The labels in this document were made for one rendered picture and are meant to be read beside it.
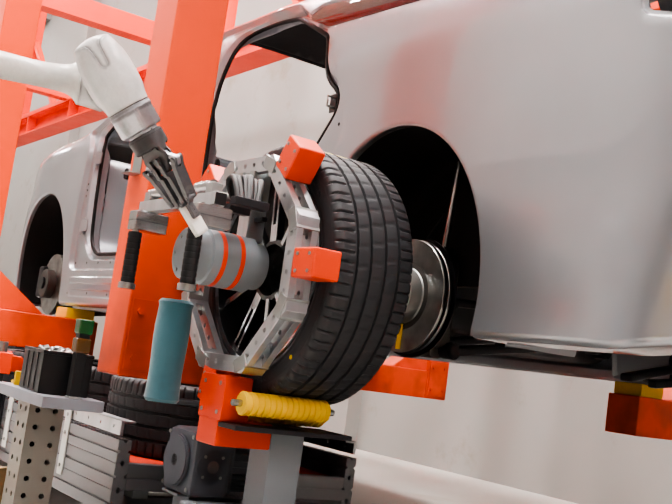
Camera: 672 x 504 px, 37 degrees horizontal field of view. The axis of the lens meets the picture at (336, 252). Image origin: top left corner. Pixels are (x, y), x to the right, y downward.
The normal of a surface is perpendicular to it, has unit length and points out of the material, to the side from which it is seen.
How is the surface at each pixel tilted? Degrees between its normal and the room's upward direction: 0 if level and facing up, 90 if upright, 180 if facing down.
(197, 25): 90
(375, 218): 65
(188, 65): 90
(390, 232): 70
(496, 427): 90
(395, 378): 90
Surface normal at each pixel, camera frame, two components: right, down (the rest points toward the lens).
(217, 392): -0.81, -0.18
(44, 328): 0.57, -0.02
